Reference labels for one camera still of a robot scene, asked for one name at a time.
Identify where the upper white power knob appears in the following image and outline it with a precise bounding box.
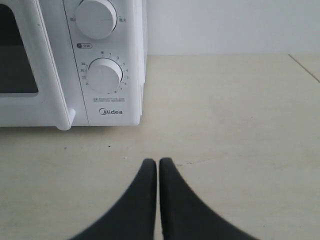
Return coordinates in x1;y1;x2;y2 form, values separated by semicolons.
75;0;118;40

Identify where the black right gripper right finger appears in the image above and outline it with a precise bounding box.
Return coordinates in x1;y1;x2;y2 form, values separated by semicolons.
159;157;255;240

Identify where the lower white timer knob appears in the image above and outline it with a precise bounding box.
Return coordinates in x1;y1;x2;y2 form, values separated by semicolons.
86;57;123;94

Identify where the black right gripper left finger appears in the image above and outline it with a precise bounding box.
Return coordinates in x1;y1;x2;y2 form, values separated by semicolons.
72;158;157;240

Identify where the white microwave door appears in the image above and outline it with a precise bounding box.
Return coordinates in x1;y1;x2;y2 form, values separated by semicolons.
0;0;89;131

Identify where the white microwave oven body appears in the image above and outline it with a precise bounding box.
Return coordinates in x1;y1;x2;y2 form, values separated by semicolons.
63;0;148;126

